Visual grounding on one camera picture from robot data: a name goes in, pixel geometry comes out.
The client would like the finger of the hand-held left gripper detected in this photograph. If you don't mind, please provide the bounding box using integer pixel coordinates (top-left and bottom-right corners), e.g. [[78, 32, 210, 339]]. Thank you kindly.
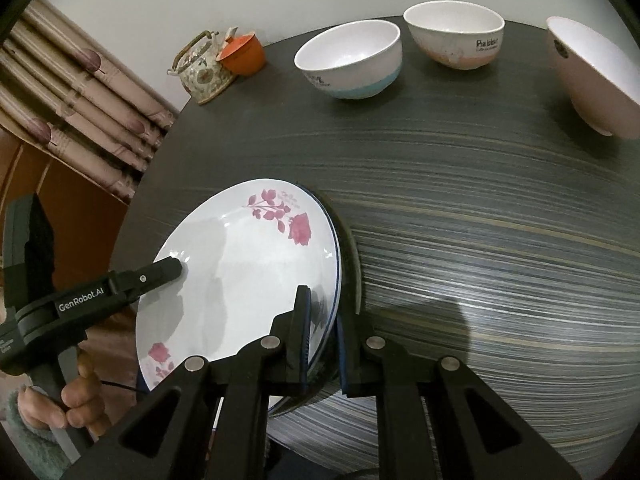
[[107, 258, 183, 303]]

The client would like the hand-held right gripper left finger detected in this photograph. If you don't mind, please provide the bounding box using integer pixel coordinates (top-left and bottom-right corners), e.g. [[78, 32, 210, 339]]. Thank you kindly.
[[60, 286, 313, 480]]

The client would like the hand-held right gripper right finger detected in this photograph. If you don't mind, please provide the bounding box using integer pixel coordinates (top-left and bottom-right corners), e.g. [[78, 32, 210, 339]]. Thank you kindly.
[[336, 310, 583, 480]]

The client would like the large blue patterned plate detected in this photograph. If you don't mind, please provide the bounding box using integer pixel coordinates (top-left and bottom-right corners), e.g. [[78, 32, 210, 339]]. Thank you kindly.
[[137, 182, 362, 418]]

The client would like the white plate with pink flowers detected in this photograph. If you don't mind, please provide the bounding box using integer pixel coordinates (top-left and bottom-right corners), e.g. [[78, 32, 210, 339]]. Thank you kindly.
[[135, 177, 343, 391]]

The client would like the white bowl with blue base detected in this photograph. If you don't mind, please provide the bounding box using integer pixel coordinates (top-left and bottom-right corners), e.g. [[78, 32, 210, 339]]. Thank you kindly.
[[293, 19, 404, 101]]

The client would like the white bowl with pink base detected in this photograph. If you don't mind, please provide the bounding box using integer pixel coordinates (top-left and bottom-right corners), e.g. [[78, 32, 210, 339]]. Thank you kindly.
[[403, 1, 506, 71]]

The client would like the large pink bowl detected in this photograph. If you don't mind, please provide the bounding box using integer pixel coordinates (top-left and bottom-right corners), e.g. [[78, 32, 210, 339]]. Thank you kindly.
[[545, 15, 640, 138]]

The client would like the person's left hand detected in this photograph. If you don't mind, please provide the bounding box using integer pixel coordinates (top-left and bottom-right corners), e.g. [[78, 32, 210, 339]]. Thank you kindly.
[[17, 350, 108, 431]]

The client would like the brown wooden panel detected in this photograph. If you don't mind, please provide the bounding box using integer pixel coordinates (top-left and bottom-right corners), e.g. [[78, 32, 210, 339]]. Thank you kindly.
[[0, 130, 131, 291]]

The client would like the beige patterned curtain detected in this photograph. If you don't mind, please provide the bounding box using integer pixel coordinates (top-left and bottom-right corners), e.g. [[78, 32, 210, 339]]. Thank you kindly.
[[0, 0, 178, 206]]

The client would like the floral ceramic teapot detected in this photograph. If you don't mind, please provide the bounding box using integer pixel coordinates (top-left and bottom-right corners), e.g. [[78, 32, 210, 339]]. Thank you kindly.
[[167, 27, 238, 106]]

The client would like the orange ceramic cup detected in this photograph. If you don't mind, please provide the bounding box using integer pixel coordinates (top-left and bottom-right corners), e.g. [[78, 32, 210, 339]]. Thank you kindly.
[[217, 32, 267, 77]]

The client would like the black cable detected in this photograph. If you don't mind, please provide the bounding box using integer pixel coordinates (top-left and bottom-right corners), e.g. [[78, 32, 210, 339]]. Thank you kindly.
[[100, 379, 143, 396]]

